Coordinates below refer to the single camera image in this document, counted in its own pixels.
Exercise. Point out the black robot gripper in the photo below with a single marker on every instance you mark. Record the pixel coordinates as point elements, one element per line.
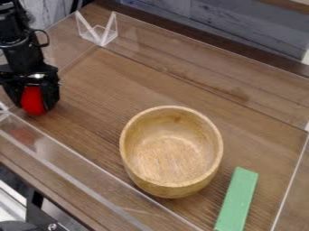
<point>27,70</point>

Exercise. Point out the red toy strawberry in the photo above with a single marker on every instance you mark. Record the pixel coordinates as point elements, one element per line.
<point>31,101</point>

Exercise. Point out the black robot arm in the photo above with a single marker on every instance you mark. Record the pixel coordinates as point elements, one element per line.
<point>15,29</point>

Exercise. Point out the wooden bowl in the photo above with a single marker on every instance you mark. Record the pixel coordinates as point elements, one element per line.
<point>172,150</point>

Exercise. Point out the green rectangular block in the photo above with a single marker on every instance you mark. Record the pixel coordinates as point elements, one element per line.
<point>237,201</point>

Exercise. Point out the clear acrylic corner bracket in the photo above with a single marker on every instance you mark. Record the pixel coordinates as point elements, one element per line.
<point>98,34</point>

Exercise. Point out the black table clamp bracket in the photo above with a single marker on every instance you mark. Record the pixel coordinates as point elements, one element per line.
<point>38,220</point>

